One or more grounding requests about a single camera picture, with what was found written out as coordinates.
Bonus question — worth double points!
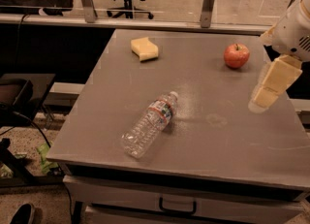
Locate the clear plastic water bottle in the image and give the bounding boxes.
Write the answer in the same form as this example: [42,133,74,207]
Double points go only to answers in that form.
[122,91,178,159]

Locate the yellow sponge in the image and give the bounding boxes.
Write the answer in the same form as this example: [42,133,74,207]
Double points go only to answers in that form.
[131,37,159,61]

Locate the black cable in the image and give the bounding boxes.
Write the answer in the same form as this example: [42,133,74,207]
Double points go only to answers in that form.
[0,110,52,148]

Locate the black shoe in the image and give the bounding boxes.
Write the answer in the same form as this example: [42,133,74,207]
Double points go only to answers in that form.
[10,203,35,224]

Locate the left metal glass bracket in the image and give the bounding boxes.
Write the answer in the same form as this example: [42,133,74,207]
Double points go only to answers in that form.
[81,0,97,23]

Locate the grey drawer with black handle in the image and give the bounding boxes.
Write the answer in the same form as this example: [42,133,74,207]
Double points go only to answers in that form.
[64,176,305,224]

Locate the red apple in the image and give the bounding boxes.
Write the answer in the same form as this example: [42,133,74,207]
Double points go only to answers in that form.
[224,44,250,69]

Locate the metal glass bracket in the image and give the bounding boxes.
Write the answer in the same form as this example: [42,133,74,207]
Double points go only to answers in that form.
[200,0,215,28]
[81,0,97,23]

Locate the right metal glass bracket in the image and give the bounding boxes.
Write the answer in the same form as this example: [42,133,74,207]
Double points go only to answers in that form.
[200,0,215,28]

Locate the green snack bag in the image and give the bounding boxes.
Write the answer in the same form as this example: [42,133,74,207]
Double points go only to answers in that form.
[36,144,59,176]

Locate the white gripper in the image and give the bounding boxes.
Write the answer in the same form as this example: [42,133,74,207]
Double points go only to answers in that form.
[248,0,310,113]

